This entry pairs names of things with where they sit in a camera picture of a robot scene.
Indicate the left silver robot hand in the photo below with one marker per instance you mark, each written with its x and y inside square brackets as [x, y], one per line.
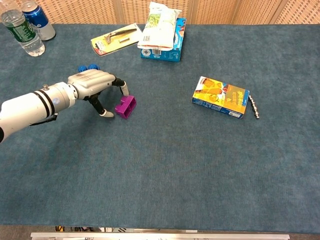
[90, 81]

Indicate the aluminium profile rail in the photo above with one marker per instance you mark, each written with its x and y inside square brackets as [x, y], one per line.
[160, 236]

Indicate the purple toy brick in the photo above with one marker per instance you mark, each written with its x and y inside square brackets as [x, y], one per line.
[127, 102]

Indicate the yellow snack box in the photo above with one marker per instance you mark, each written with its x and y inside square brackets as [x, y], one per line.
[220, 96]

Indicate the blue white snack bag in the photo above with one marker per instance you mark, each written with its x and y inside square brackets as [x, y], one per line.
[178, 42]

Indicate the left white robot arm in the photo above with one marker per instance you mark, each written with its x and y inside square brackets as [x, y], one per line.
[30, 107]

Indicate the clear green-label water bottle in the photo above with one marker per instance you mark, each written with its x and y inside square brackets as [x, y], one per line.
[23, 32]

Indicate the woven wicker folding screen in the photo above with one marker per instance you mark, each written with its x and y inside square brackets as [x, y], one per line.
[82, 11]

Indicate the teal felt table cloth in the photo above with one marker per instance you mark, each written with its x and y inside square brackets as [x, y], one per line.
[160, 162]

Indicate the blue toy brick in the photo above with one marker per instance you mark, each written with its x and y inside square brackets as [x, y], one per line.
[93, 66]

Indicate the yellow razor blister pack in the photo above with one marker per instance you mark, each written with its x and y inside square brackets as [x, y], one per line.
[112, 40]

